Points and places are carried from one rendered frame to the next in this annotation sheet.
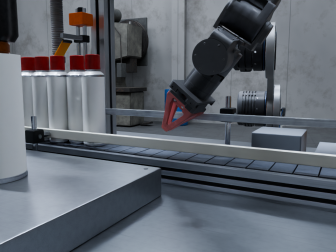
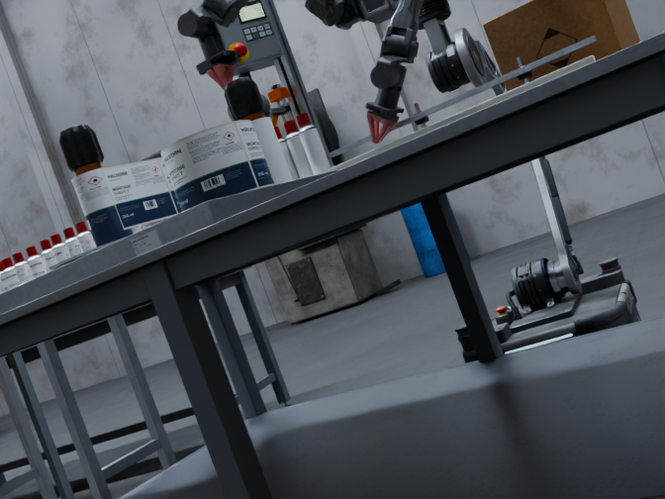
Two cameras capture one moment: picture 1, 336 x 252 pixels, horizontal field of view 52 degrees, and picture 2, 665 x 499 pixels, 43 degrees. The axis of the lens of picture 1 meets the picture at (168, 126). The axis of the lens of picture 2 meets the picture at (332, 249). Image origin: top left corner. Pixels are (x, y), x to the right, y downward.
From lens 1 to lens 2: 156 cm
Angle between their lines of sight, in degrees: 9
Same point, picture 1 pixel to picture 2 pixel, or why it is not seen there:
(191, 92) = (382, 106)
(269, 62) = (469, 69)
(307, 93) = not seen: outside the picture
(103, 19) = (296, 87)
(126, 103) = (336, 261)
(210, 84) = (392, 95)
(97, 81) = (312, 132)
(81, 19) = (280, 93)
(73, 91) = (296, 149)
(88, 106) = (312, 153)
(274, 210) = not seen: hidden behind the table
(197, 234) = not seen: hidden behind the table
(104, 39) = (302, 103)
